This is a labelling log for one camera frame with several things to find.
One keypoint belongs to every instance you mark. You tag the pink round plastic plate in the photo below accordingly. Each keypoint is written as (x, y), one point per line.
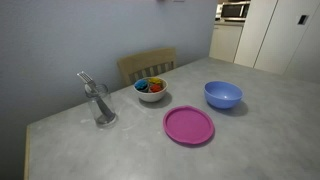
(188, 125)

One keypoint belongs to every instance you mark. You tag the white ceramic bowl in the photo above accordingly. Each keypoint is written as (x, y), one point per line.
(151, 96)

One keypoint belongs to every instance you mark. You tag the blue plastic bowl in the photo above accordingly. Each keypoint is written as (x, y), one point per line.
(222, 96)

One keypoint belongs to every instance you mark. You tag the red toy piece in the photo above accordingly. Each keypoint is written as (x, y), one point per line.
(155, 88)

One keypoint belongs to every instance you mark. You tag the yellow toy piece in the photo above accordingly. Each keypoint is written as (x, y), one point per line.
(155, 81)

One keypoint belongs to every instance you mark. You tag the blue toy piece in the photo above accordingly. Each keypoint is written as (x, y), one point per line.
(141, 84)

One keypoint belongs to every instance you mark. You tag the light wooden slatted chair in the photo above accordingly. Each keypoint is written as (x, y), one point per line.
(143, 61)

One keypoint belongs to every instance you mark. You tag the clear glass jar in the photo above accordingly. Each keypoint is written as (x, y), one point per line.
(106, 115)

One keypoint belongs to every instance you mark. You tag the clear glass with utensils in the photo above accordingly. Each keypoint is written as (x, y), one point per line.
(85, 77)

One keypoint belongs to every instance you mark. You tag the cream kitchen base cabinet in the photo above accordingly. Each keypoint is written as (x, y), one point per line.
(226, 41)

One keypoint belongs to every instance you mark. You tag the silver microwave oven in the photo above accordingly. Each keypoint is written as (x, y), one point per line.
(234, 10)

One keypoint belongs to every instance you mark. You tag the tall white cabinet doors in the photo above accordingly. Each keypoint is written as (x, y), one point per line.
(280, 40)

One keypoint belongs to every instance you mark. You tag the black door panel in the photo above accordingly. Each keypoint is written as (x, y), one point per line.
(303, 19)

